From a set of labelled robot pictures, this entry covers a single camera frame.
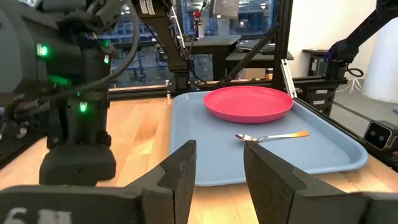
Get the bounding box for black box white labels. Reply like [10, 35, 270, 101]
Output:
[298, 86, 338, 116]

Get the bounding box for black desk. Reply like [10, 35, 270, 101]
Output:
[155, 34, 243, 82]
[225, 49, 295, 75]

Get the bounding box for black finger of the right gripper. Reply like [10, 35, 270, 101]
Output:
[39, 144, 117, 187]

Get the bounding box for brown cardboard box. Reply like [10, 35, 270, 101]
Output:
[241, 68, 274, 80]

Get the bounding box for white rounded cover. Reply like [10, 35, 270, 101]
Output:
[361, 17, 398, 104]

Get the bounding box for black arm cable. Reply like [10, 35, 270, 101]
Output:
[37, 0, 141, 102]

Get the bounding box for grey table-level camera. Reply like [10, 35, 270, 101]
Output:
[363, 119, 398, 153]

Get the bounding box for steel spoon orange handle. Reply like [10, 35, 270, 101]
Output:
[234, 130, 310, 144]

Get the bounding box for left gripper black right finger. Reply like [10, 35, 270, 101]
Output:
[243, 140, 354, 224]

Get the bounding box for black cabinet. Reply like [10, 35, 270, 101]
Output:
[302, 48, 331, 77]

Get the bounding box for blue plastic tray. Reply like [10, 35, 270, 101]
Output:
[169, 90, 369, 187]

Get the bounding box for black keyboard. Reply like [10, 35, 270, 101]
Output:
[238, 39, 276, 54]

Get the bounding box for red round plate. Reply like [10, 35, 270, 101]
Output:
[203, 85, 295, 124]

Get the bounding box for dark hanging screen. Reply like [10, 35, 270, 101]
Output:
[209, 0, 241, 20]

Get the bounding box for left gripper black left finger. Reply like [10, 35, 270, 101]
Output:
[126, 139, 198, 224]

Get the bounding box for black aluminium table frame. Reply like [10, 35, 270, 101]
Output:
[107, 0, 398, 172]

